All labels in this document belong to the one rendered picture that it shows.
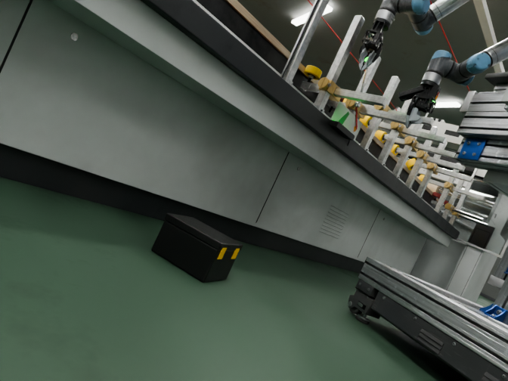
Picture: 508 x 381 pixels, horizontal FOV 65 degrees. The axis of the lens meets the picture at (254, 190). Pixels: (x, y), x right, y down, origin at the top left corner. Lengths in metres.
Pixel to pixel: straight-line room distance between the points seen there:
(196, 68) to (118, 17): 0.28
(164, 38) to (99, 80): 0.27
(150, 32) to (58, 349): 0.88
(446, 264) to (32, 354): 4.10
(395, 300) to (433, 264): 2.98
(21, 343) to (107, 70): 0.98
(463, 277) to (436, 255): 0.36
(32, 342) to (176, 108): 1.10
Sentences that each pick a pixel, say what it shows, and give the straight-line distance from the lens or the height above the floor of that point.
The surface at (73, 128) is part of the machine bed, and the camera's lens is 1.39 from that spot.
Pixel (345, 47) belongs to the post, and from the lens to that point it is 1.86.
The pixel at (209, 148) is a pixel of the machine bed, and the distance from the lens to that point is 1.67.
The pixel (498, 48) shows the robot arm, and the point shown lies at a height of 1.21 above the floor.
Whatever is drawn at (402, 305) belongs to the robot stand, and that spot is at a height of 0.14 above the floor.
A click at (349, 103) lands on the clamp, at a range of 1.98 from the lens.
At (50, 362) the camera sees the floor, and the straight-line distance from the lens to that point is 0.58.
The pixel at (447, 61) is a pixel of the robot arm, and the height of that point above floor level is 1.13.
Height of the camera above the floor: 0.30
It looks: 1 degrees down
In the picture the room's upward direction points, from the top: 25 degrees clockwise
